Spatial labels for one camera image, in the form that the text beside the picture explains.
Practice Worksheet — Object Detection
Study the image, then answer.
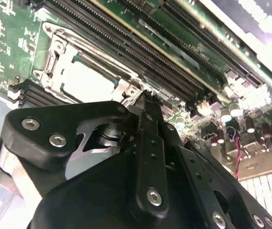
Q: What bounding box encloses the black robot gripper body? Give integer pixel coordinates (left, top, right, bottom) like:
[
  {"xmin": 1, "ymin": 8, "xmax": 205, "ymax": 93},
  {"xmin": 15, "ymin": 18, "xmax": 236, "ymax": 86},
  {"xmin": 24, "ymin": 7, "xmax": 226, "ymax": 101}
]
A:
[{"xmin": 31, "ymin": 152, "xmax": 213, "ymax": 229}]

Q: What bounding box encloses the silver CPU plate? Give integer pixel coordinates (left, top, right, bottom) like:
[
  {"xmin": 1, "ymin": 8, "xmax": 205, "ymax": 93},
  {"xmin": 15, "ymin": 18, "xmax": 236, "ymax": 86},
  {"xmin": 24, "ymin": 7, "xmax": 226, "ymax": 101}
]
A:
[{"xmin": 61, "ymin": 57, "xmax": 121, "ymax": 102}]

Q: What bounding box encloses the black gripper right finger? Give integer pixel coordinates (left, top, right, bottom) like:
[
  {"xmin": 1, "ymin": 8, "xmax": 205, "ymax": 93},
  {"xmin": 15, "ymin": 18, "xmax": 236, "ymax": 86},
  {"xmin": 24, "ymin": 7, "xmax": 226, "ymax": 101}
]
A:
[{"xmin": 161, "ymin": 106, "xmax": 272, "ymax": 229}]

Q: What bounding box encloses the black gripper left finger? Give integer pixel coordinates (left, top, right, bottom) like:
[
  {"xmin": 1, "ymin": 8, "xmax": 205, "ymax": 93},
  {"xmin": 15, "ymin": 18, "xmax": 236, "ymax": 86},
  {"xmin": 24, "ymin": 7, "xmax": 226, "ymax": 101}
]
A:
[{"xmin": 0, "ymin": 94, "xmax": 170, "ymax": 220}]

